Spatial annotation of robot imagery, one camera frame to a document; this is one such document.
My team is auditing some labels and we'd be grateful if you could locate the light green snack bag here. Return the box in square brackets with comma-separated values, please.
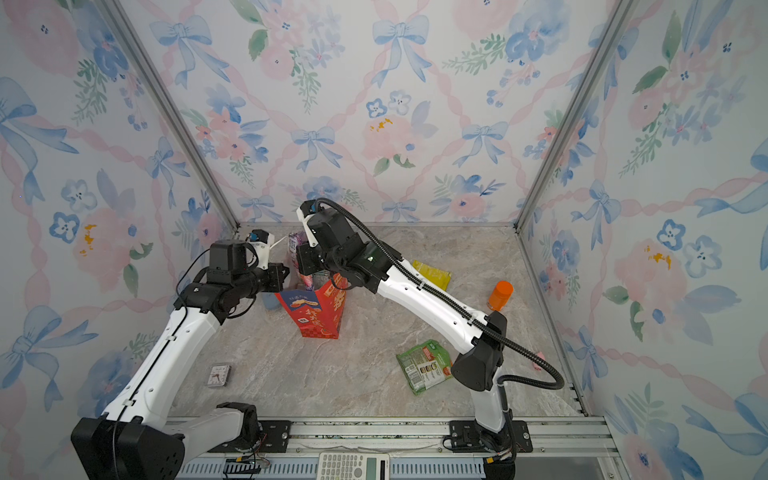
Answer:
[396, 339, 453, 395]

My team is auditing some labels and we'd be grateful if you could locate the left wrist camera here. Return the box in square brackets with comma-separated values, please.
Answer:
[248, 229, 275, 270]

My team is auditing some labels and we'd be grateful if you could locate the grey calculator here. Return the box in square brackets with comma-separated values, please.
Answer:
[316, 452, 390, 480]

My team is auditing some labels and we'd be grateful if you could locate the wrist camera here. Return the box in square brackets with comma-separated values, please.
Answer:
[296, 200, 318, 248]
[248, 229, 275, 270]

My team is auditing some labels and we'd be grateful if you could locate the red paper gift bag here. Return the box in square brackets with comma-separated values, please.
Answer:
[276, 236, 349, 339]

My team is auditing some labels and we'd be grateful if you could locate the orange plastic bottle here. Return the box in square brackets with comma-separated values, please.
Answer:
[487, 281, 515, 311]

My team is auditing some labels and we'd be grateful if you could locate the yellow chips snack bag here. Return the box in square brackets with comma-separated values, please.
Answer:
[412, 261, 452, 290]

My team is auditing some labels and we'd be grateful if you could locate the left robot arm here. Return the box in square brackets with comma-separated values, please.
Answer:
[71, 230, 289, 479]

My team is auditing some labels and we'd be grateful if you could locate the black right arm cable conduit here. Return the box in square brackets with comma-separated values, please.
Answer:
[311, 197, 566, 392]

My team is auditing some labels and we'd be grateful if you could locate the small square clock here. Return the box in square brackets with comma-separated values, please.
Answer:
[206, 364, 232, 388]

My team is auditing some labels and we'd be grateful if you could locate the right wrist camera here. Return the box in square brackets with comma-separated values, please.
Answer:
[296, 200, 318, 248]

